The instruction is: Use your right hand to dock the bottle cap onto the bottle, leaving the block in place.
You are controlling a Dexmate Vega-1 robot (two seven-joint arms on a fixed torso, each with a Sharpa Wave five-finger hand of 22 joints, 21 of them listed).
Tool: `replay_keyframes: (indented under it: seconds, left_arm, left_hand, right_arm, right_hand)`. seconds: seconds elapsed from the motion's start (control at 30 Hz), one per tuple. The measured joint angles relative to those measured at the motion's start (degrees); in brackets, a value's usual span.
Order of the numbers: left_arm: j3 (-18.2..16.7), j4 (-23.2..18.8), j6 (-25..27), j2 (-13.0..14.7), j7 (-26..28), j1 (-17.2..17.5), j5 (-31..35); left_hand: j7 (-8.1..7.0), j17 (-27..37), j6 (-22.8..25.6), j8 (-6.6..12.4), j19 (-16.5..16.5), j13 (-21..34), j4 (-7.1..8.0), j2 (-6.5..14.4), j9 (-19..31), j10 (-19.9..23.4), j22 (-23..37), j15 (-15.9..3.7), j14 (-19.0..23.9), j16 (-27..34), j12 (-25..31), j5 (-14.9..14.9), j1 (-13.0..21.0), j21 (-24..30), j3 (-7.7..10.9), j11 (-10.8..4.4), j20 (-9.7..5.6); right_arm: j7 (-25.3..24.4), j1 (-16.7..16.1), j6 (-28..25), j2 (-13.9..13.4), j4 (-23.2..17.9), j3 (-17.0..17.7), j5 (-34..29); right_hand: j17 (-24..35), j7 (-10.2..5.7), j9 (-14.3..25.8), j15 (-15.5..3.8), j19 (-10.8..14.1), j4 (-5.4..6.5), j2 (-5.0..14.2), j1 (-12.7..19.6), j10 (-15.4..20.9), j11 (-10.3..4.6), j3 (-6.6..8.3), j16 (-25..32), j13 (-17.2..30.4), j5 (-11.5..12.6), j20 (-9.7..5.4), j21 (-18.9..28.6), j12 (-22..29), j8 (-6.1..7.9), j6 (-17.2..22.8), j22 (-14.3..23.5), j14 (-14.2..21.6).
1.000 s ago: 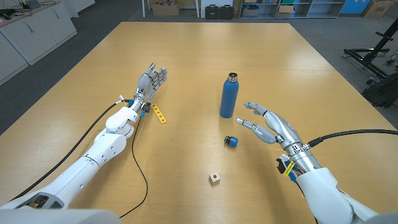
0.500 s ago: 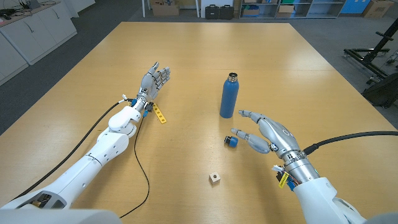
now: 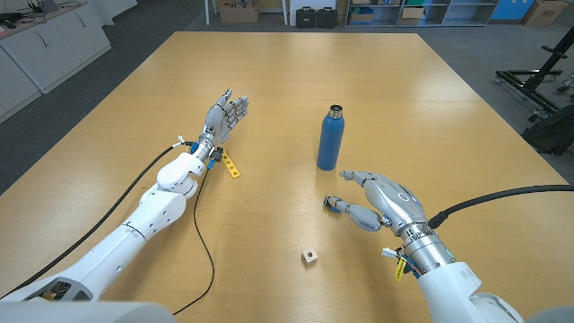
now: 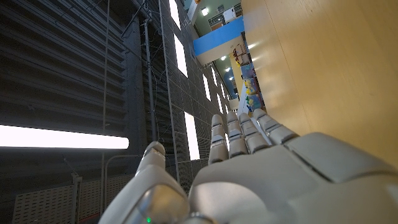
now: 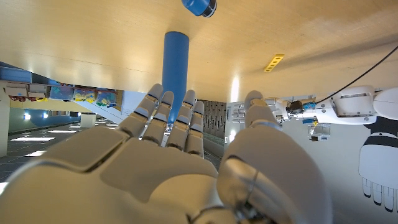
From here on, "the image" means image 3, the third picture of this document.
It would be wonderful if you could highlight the white cabinet row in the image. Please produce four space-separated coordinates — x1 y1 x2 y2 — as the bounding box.
0 0 112 125

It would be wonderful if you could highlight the white board behind cases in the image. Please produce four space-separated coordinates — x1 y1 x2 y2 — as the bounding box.
289 0 338 27

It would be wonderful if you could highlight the small cardboard box in shelf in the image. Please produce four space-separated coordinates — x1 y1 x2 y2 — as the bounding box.
400 6 426 27

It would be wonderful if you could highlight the black hard case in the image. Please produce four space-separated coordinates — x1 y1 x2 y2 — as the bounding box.
316 5 338 29
295 5 317 29

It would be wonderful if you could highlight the cardboard box on floor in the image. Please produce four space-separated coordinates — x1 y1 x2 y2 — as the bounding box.
218 4 260 24

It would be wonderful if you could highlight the black cable clutter on cabinet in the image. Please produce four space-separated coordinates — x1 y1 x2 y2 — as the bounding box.
0 11 29 31

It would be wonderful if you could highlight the large cardboard box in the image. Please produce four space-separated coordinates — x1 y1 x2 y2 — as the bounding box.
522 0 570 27

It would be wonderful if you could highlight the yellow perforated plastic strip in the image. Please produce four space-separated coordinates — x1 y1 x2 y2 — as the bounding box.
221 150 241 179

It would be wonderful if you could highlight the white table frame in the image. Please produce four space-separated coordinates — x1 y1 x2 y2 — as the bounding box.
204 0 289 26

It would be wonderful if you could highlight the black metal stand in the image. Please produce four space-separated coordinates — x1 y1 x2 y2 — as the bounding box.
495 26 574 122

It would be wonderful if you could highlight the grey metal shelf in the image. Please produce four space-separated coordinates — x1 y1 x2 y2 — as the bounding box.
344 0 500 28

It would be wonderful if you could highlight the blue metal bottle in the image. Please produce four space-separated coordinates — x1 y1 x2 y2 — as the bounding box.
316 104 346 172

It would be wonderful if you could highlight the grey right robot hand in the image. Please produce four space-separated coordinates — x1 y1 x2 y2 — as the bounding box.
323 169 428 238

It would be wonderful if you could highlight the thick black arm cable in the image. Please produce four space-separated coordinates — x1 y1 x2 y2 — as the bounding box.
428 183 574 230
0 143 187 301

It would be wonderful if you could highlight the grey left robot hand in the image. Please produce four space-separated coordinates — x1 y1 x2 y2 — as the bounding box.
199 88 250 152

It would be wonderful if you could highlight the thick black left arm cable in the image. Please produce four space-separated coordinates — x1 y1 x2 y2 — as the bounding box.
0 143 187 301

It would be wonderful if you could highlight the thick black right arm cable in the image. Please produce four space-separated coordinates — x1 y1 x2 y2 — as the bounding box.
428 183 574 230

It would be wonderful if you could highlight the blue panel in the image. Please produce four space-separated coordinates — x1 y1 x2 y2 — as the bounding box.
491 0 535 21

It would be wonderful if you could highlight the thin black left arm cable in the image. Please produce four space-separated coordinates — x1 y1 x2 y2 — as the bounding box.
172 165 216 316

